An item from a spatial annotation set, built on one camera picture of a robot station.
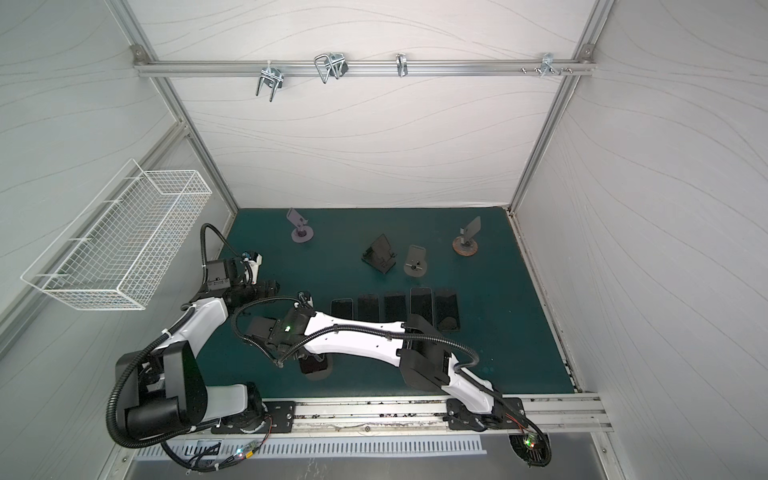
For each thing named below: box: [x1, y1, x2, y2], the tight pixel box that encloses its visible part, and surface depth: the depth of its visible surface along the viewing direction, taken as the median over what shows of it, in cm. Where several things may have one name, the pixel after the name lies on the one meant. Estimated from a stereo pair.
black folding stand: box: [361, 233, 398, 274], surface depth 100 cm
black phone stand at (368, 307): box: [358, 293, 379, 322], surface depth 95 cm
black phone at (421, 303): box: [410, 287, 434, 327], surface depth 97 cm
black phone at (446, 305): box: [434, 291, 461, 330], surface depth 95 cm
